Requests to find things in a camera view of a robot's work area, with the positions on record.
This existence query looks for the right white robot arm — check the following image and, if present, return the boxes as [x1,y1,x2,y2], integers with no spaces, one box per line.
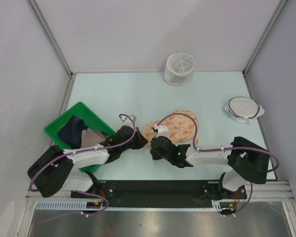
[150,136,270,198]

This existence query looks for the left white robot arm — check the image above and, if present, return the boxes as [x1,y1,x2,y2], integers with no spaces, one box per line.
[27,125,148,198]

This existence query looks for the white cylindrical mesh laundry bag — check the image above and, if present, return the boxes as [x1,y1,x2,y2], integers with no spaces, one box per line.
[164,52,195,86]

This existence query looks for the flat white mesh laundry bag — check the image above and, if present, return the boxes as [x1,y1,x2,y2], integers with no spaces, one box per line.
[224,97,265,123]

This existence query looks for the beige cloth in tray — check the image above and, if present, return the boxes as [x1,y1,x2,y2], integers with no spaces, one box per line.
[81,128,106,148]

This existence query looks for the green plastic tray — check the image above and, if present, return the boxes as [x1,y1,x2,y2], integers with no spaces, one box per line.
[44,101,116,173]

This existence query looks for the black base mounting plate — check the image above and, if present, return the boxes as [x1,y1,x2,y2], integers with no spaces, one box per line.
[71,179,247,208]

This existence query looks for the navy garment in tray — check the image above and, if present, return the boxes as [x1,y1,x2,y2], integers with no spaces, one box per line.
[57,116,88,149]

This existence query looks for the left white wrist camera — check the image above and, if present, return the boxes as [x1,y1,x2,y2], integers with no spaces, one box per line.
[119,115,137,128]

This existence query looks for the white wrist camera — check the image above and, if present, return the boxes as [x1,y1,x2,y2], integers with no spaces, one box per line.
[119,115,137,128]
[153,124,168,138]

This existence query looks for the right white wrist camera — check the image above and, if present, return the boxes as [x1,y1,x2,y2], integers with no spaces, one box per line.
[153,124,168,138]

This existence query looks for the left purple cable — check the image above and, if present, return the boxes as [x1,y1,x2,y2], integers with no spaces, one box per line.
[29,113,136,218]

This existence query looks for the white slotted cable duct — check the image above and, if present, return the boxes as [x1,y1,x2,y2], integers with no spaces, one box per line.
[35,200,235,212]

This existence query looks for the aluminium frame rail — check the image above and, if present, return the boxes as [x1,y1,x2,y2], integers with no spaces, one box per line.
[25,181,295,202]

